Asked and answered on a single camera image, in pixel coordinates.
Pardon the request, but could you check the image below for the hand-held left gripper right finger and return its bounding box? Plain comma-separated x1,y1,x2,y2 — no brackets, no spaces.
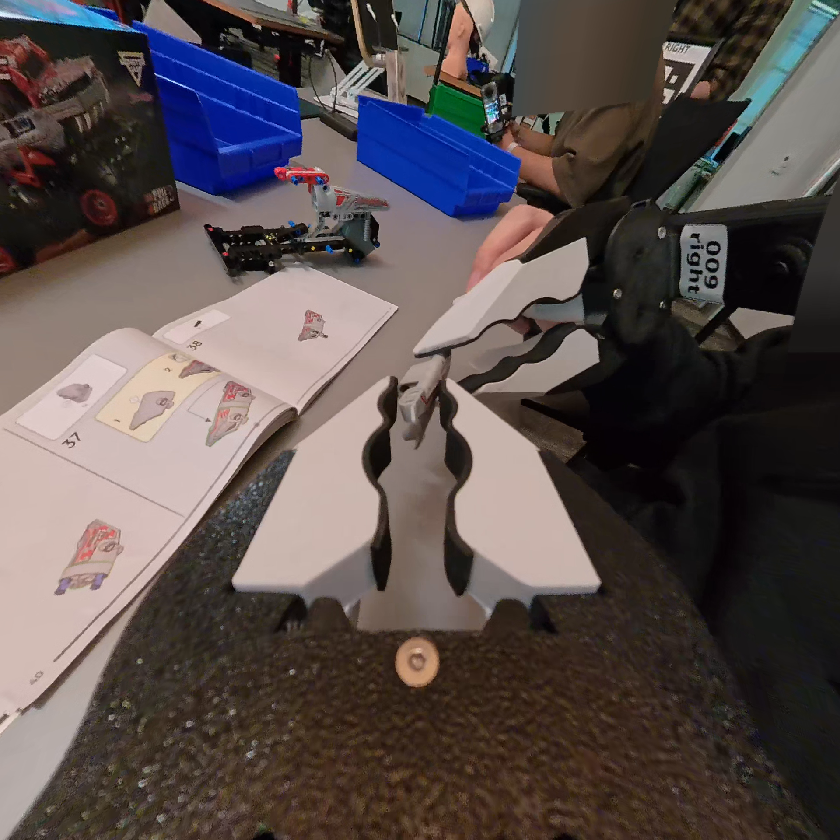
441,381,601,614

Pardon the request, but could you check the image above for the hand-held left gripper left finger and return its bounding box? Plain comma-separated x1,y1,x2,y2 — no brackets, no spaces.
231,377,399,608

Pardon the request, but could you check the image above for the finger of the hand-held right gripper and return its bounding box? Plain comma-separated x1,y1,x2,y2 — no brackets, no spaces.
456,298,601,395
413,236,590,360

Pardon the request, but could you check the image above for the grey toy panel red sticker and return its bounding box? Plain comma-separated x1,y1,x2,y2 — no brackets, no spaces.
397,351,454,450

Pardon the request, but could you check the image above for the blue plastic bin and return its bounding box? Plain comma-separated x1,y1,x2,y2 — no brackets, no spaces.
356,95,522,219
131,20,304,196

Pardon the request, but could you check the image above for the toy instruction booklet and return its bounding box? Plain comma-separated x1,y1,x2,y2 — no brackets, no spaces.
0,269,399,732

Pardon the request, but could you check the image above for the partly built toy truck chassis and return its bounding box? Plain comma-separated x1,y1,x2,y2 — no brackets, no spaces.
203,165,391,277

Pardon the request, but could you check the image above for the green plastic bin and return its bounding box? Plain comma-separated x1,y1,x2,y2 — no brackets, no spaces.
427,82,493,122

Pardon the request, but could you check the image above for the black white printed tag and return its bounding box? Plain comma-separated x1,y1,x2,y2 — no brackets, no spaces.
663,39,718,106

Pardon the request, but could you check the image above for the person's dark clothing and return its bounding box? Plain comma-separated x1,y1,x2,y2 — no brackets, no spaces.
571,315,840,840

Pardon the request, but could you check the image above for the wooden stand with black panel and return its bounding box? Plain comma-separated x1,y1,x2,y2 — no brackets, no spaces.
350,0,403,102

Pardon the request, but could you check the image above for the dark wooden table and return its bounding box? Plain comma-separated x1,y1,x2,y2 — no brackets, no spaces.
197,0,345,48

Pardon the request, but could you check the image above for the black toy set box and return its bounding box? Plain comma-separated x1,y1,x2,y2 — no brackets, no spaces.
0,14,180,278

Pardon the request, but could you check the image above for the black handheld camera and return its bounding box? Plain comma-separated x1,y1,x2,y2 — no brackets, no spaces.
482,82,513,142

